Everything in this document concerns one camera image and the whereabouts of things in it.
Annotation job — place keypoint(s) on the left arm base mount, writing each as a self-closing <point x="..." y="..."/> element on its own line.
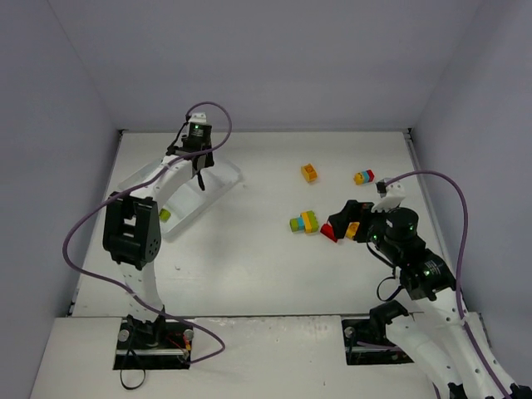
<point x="169" y="349"/>

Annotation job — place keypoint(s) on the green lego brick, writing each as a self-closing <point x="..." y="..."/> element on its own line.
<point x="164" y="215"/>

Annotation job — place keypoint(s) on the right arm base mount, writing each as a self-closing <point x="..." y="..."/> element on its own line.
<point x="363" y="347"/>

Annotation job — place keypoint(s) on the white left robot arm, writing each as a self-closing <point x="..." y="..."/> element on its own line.
<point x="132" y="224"/>

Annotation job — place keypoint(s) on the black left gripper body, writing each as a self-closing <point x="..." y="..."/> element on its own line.
<point x="201" y="161"/>

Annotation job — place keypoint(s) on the yellow square lego brick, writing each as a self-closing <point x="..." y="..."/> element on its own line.
<point x="309" y="173"/>

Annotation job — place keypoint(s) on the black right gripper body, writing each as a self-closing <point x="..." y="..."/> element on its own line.
<point x="362" y="222"/>

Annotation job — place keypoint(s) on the red flower lego brick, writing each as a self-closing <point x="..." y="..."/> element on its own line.
<point x="327" y="231"/>

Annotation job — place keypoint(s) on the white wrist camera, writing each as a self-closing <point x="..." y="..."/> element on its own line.
<point x="197" y="118"/>
<point x="391" y="195"/>

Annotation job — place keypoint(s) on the yellow curved lego brick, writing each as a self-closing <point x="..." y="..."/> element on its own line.
<point x="351" y="231"/>

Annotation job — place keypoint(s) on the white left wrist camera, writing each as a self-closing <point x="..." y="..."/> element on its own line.
<point x="197" y="118"/>

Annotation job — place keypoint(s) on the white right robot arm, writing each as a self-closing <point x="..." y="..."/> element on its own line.
<point x="459" y="362"/>

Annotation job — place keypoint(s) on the yellow blue red lego stack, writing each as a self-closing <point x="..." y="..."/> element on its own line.
<point x="364" y="177"/>

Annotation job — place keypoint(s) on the clear plastic divided tray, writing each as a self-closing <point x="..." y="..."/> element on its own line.
<point x="195" y="195"/>

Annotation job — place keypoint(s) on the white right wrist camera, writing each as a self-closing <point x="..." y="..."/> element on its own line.
<point x="391" y="195"/>

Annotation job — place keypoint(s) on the green blue yellow lego stack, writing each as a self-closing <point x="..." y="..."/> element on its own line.
<point x="306" y="222"/>

